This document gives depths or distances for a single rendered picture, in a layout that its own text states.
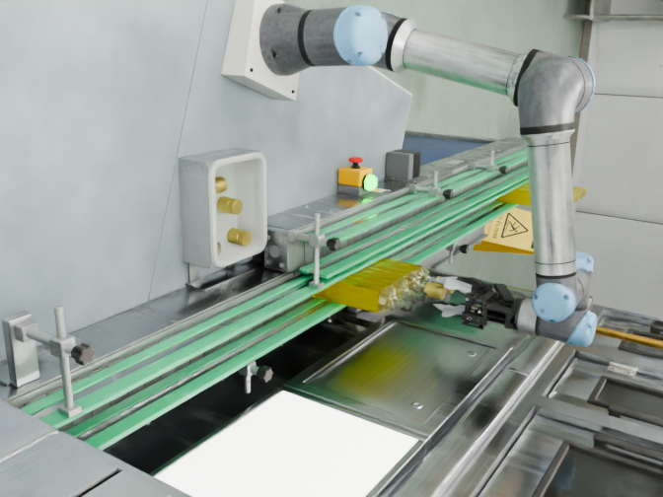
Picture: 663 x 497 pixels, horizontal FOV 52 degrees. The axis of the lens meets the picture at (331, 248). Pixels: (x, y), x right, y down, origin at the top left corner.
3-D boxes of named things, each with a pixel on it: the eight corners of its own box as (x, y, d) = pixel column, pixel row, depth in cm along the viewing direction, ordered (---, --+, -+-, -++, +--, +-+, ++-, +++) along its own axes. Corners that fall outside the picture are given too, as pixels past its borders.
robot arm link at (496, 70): (340, 2, 146) (594, 63, 123) (372, 7, 158) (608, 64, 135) (329, 59, 150) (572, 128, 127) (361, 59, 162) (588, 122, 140)
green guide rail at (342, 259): (298, 272, 157) (327, 279, 153) (298, 268, 156) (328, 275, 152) (533, 164, 297) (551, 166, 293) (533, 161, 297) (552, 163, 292)
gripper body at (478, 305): (461, 293, 150) (514, 305, 143) (476, 282, 157) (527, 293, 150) (458, 324, 152) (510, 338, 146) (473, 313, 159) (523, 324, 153)
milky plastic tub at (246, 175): (184, 262, 143) (214, 271, 139) (179, 157, 136) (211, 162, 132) (238, 243, 157) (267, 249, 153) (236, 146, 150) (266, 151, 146)
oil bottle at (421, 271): (348, 277, 178) (422, 295, 167) (348, 256, 176) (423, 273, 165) (359, 271, 182) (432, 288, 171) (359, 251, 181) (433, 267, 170)
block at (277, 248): (261, 268, 156) (286, 274, 153) (261, 229, 154) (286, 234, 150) (271, 264, 159) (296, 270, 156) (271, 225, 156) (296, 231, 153)
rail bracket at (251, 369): (211, 385, 139) (262, 404, 132) (210, 354, 137) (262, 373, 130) (224, 377, 142) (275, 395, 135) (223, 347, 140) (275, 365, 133)
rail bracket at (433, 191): (405, 193, 199) (448, 200, 192) (407, 169, 196) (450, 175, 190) (412, 191, 202) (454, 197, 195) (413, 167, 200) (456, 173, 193)
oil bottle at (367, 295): (310, 297, 164) (388, 318, 153) (310, 274, 162) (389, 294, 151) (324, 289, 168) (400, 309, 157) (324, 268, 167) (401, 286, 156)
